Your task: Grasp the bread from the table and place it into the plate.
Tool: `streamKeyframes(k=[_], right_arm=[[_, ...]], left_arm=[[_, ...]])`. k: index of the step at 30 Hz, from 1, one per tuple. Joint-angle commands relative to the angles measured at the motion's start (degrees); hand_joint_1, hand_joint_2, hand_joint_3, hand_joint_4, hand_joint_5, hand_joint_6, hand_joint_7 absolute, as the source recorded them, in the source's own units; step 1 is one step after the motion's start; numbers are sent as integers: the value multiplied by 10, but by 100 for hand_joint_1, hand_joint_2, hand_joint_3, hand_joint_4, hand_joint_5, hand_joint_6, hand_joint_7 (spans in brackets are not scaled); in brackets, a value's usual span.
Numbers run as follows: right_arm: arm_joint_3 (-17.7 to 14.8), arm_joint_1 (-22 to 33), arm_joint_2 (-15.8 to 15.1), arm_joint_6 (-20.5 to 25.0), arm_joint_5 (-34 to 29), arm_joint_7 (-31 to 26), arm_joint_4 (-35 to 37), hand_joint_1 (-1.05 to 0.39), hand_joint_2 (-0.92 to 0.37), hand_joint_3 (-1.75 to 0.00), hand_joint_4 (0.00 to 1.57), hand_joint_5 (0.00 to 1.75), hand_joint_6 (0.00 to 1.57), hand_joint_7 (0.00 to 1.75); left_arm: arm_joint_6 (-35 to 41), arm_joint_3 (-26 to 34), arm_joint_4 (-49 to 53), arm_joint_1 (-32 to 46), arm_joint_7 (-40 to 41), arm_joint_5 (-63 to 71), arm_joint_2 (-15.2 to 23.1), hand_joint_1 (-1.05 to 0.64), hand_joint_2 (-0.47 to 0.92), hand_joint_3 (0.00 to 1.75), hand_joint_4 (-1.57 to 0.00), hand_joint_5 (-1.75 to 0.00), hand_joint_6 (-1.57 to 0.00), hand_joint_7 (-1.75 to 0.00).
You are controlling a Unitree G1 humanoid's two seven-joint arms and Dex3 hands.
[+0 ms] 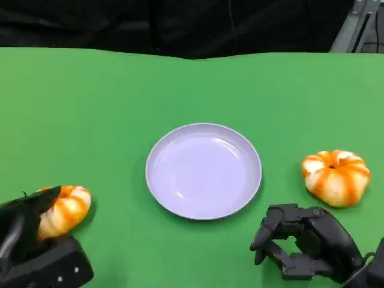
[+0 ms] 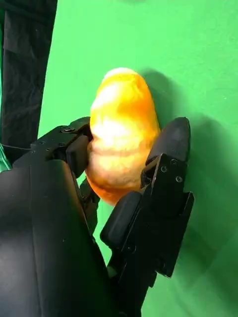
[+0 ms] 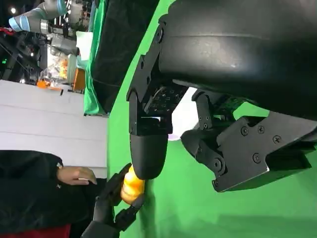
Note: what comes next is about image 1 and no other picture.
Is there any grey metal frame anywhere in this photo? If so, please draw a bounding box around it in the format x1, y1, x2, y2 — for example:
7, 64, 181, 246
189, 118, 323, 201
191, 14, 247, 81
329, 0, 384, 54

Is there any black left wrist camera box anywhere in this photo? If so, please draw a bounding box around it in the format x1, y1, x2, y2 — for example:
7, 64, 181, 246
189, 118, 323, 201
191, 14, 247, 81
0, 235, 94, 288

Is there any lilac plate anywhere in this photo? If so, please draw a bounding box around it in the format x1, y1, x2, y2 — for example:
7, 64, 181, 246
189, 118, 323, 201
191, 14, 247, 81
145, 122, 263, 222

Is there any orange white toy bread roll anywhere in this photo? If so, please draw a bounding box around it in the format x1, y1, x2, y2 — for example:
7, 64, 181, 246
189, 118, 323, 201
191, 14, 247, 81
35, 185, 92, 242
301, 149, 371, 208

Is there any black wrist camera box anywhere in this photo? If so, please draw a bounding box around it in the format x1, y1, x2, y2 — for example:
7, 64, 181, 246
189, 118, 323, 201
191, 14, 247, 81
341, 236, 384, 288
0, 235, 94, 288

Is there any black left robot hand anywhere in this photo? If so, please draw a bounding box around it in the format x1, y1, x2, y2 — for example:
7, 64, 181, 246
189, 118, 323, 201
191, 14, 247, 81
0, 185, 62, 271

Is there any black backdrop curtain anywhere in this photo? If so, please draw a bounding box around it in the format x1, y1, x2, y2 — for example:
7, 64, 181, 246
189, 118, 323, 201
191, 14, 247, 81
0, 0, 355, 60

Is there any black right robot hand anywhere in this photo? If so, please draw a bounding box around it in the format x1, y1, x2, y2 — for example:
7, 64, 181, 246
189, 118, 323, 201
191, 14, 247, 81
250, 203, 364, 284

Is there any green table cloth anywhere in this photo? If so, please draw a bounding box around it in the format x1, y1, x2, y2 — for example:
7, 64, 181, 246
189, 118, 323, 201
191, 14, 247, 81
0, 46, 384, 288

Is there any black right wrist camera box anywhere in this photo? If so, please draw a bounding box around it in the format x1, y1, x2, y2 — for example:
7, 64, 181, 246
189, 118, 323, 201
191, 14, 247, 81
341, 236, 384, 288

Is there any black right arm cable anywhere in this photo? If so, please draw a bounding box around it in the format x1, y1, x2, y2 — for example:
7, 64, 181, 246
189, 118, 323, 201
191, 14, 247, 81
361, 251, 376, 266

